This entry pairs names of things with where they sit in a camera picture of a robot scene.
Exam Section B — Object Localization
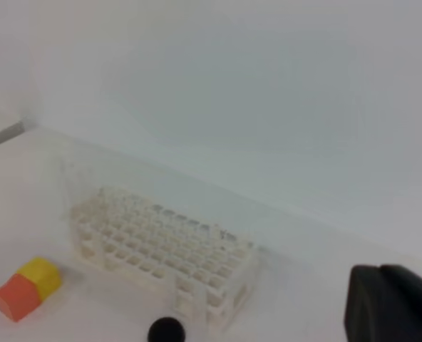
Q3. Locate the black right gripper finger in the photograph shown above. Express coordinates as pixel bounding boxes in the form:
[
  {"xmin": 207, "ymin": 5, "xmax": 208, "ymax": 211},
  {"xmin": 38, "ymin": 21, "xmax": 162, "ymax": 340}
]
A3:
[{"xmin": 344, "ymin": 264, "xmax": 422, "ymax": 342}]

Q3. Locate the white plastic test tube rack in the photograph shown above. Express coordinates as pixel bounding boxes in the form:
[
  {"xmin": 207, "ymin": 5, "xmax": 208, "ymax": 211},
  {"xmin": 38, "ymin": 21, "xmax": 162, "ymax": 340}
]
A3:
[{"xmin": 66, "ymin": 187, "xmax": 259, "ymax": 332}]

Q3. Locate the black round-headed stand pole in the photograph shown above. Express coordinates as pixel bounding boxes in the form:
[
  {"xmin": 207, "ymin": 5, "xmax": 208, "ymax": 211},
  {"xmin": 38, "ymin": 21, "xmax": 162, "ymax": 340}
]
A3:
[{"xmin": 147, "ymin": 317, "xmax": 186, "ymax": 342}]

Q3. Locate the yellow foam block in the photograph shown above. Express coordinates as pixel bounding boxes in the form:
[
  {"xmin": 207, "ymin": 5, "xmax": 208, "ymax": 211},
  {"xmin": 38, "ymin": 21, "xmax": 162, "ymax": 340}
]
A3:
[{"xmin": 16, "ymin": 256, "xmax": 63, "ymax": 302}]

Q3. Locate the orange foam block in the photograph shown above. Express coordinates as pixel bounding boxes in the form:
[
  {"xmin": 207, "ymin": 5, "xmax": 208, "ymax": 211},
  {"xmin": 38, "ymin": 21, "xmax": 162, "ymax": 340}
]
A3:
[{"xmin": 0, "ymin": 274, "xmax": 41, "ymax": 322}]

